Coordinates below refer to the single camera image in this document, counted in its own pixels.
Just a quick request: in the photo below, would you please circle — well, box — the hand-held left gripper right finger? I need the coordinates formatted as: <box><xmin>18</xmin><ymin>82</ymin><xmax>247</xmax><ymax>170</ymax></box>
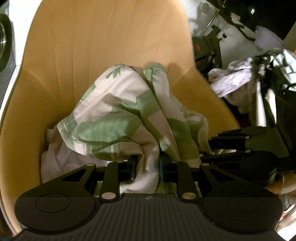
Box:
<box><xmin>159</xmin><ymin>158</ymin><xmax>255</xmax><ymax>202</ymax></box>

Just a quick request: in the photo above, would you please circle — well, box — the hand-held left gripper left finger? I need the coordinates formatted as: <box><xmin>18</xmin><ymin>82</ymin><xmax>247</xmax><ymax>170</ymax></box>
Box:
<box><xmin>60</xmin><ymin>159</ymin><xmax>137</xmax><ymax>202</ymax></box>

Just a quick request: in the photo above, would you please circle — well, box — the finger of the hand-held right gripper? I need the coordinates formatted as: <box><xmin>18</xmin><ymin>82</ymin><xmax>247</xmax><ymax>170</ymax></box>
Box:
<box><xmin>208</xmin><ymin>130</ymin><xmax>251</xmax><ymax>150</ymax></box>
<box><xmin>200</xmin><ymin>149</ymin><xmax>253</xmax><ymax>165</ymax></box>

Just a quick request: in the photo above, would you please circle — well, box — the green and cream patterned shirt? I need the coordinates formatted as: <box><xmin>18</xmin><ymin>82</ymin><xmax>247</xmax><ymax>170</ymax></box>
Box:
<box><xmin>41</xmin><ymin>62</ymin><xmax>216</xmax><ymax>194</ymax></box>

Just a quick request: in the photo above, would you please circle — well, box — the white lace patterned cloth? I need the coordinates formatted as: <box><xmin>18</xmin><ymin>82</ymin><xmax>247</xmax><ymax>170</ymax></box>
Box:
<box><xmin>208</xmin><ymin>57</ymin><xmax>259</xmax><ymax>98</ymax></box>

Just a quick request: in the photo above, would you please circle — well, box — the lavender cloth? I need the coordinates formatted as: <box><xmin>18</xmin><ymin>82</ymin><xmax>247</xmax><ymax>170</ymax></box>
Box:
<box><xmin>41</xmin><ymin>127</ymin><xmax>109</xmax><ymax>184</ymax></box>

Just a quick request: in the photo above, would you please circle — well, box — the black hanger stand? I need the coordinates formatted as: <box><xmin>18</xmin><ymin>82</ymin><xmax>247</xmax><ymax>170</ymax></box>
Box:
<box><xmin>193</xmin><ymin>25</ymin><xmax>227</xmax><ymax>71</ymax></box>

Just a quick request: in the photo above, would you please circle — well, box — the yellow chair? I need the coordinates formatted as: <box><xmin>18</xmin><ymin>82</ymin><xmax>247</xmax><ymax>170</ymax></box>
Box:
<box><xmin>0</xmin><ymin>0</ymin><xmax>241</xmax><ymax>235</ymax></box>

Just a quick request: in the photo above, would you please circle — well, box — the round dark appliance door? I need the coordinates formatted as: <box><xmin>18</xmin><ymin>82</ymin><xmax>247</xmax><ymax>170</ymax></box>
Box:
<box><xmin>0</xmin><ymin>13</ymin><xmax>13</xmax><ymax>73</ymax></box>

